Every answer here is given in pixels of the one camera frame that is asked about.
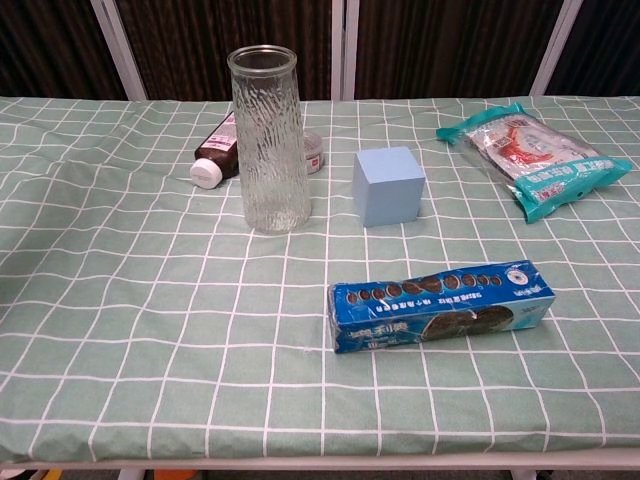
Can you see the green checked tablecloth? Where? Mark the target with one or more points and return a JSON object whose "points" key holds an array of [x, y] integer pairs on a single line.
{"points": [[320, 390]]}

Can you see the teal plastic snack bag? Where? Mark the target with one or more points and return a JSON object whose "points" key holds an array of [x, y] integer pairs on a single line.
{"points": [[540, 160]]}

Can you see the light blue foam cube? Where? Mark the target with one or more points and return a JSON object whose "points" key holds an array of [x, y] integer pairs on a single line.
{"points": [[387, 187]]}

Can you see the small round clear-lidded tin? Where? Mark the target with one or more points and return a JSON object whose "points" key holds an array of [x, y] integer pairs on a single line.
{"points": [[314, 152]]}

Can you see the clear textured glass vase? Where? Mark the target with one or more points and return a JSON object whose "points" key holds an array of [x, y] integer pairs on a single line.
{"points": [[270, 150]]}

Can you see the blue cookie box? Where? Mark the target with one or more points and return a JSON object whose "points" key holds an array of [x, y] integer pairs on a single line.
{"points": [[440, 310]]}

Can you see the white folding screen frame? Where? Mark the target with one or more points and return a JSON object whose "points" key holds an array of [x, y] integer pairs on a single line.
{"points": [[345, 45]]}

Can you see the brown bottle with white cap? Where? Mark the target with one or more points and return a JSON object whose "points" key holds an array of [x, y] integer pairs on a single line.
{"points": [[217, 150]]}

